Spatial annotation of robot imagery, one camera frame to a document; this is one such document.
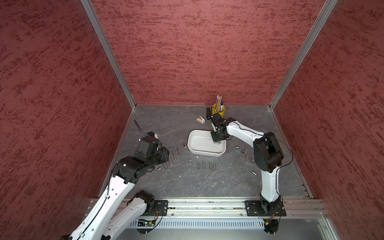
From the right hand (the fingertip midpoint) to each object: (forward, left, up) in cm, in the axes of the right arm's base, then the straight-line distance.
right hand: (217, 139), depth 96 cm
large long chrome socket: (-10, +28, -2) cm, 30 cm away
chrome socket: (-16, +33, -2) cm, 37 cm away
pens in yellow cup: (+24, -3, +7) cm, 26 cm away
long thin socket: (-16, +10, -4) cm, 19 cm away
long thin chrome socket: (-16, +13, -3) cm, 21 cm away
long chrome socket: (-17, +4, -3) cm, 18 cm away
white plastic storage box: (-1, +11, -2) cm, 12 cm away
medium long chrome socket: (-6, +26, -3) cm, 26 cm away
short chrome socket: (-3, +22, -1) cm, 22 cm away
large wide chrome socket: (-27, -8, +28) cm, 40 cm away
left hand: (-19, +30, +16) cm, 39 cm away
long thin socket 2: (-17, +6, -3) cm, 18 cm away
